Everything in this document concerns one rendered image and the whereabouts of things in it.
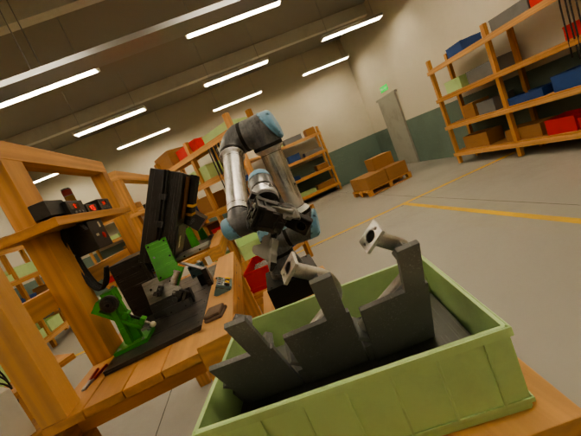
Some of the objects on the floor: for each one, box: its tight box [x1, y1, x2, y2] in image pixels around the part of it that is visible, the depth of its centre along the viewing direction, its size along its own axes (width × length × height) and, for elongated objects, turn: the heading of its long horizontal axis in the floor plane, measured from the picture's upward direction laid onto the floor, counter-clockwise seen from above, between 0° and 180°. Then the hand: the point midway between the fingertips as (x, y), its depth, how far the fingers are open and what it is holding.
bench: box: [41, 261, 263, 436], centre depth 188 cm, size 70×149×88 cm, turn 78°
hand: (287, 246), depth 68 cm, fingers open, 14 cm apart
